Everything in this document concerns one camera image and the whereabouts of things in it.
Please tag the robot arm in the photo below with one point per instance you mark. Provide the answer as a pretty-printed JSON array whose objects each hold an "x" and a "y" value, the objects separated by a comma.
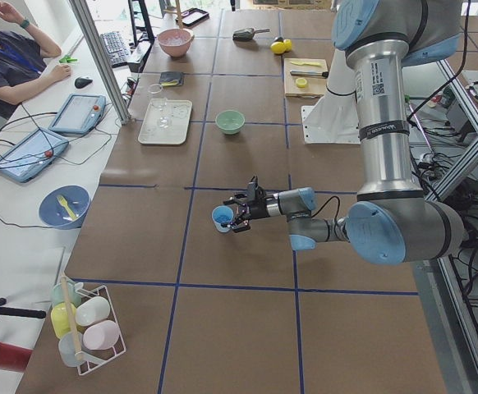
[{"x": 391, "y": 221}]

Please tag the cream bear tray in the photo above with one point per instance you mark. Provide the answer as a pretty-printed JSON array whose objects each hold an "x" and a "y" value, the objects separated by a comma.
[{"x": 180, "y": 113}]

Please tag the steel knife handle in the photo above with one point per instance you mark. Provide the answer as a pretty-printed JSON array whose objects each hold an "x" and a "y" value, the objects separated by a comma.
[{"x": 313, "y": 74}]

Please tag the yellow lemon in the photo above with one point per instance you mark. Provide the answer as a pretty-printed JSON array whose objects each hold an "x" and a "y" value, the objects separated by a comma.
[
  {"x": 279, "y": 47},
  {"x": 287, "y": 44}
]

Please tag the light blue plastic cup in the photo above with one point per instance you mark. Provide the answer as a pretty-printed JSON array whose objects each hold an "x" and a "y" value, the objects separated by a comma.
[{"x": 221, "y": 213}]

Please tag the green bowl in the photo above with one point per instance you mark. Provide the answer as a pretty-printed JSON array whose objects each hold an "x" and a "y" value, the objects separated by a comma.
[{"x": 230, "y": 122}]

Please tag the blue bowl with fork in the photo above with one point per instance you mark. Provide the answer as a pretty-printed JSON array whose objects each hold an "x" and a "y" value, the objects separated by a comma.
[{"x": 65, "y": 208}]

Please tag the steel ice scoop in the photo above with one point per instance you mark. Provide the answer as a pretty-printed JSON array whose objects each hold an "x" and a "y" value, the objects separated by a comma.
[{"x": 247, "y": 34}]

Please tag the wooden cutting board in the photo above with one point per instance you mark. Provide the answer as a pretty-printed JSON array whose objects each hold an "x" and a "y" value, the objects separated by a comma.
[{"x": 305, "y": 77}]

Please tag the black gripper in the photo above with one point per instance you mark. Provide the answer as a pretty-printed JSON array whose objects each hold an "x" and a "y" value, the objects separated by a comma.
[{"x": 258, "y": 209}]

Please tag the grey and yellow folded cloth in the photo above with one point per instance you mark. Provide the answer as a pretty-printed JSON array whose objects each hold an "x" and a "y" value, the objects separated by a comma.
[{"x": 171, "y": 78}]

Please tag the white wire cup rack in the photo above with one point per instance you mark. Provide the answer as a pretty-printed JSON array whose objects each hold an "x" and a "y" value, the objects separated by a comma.
[{"x": 86, "y": 326}]

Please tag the half lemon slice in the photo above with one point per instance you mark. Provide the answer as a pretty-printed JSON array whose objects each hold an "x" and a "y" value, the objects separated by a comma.
[{"x": 301, "y": 82}]

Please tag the yellow plastic knife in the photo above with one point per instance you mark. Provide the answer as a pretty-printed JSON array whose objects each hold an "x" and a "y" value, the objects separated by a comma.
[{"x": 301, "y": 63}]

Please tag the clear wine glass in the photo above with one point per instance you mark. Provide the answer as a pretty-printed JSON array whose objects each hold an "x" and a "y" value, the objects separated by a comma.
[{"x": 159, "y": 101}]

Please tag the aluminium frame post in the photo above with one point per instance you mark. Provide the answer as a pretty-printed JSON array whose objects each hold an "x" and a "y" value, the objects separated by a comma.
[{"x": 86, "y": 23}]

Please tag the teach pendant tablet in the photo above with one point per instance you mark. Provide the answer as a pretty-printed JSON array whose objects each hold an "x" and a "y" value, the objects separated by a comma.
[
  {"x": 27, "y": 159},
  {"x": 79, "y": 114}
]

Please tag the black keyboard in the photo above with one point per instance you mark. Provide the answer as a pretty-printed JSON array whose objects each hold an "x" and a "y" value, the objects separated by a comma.
[{"x": 116, "y": 47}]

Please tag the black computer mouse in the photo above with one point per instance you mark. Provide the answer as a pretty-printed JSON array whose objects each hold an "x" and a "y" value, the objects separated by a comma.
[{"x": 82, "y": 82}]

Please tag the seated person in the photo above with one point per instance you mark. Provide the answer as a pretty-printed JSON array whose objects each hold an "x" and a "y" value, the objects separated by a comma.
[{"x": 23, "y": 49}]

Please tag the pink bowl of ice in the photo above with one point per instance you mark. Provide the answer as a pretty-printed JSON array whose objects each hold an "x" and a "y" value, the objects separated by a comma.
[{"x": 175, "y": 42}]

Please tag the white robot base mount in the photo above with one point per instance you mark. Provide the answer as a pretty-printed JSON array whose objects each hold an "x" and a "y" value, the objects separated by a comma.
[{"x": 333, "y": 119}]

